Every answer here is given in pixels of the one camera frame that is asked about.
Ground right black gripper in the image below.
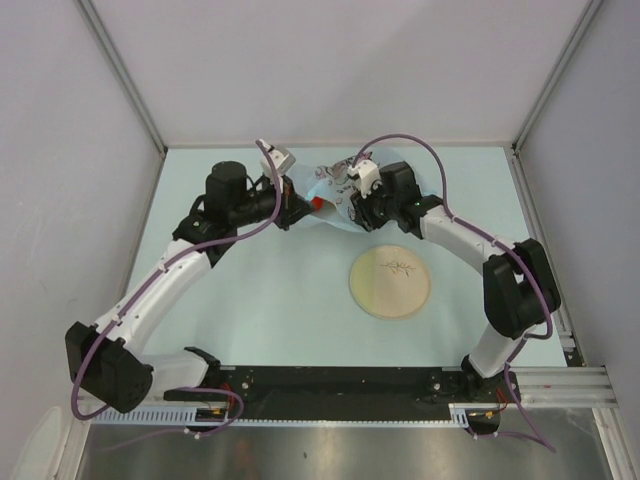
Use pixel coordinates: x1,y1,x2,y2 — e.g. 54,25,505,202
350,179,399,233

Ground light blue printed plastic bag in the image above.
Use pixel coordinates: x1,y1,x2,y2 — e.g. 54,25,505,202
289,147,441,234

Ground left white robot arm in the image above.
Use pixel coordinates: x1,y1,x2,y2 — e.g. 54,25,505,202
65,150,314,420

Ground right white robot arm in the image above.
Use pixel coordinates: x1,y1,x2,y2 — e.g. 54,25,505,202
347,160,561,401

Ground red fake apple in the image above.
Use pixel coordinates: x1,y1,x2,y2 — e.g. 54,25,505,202
310,197,326,212

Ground cream ceramic plate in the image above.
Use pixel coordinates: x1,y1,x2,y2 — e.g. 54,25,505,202
349,245,432,320

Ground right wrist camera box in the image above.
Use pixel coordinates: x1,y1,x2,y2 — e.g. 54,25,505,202
347,159,381,198

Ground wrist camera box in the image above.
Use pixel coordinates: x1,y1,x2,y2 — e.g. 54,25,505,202
261,143,296,180
347,159,381,198

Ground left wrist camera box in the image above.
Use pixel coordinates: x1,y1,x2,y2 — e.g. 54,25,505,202
261,143,296,180

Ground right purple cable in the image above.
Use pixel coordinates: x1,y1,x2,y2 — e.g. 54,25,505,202
355,132,557,454

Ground white slotted cable duct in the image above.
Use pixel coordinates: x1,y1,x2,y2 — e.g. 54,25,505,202
93,405,469,428

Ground aluminium frame rail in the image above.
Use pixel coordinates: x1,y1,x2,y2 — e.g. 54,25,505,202
513,367,617,409

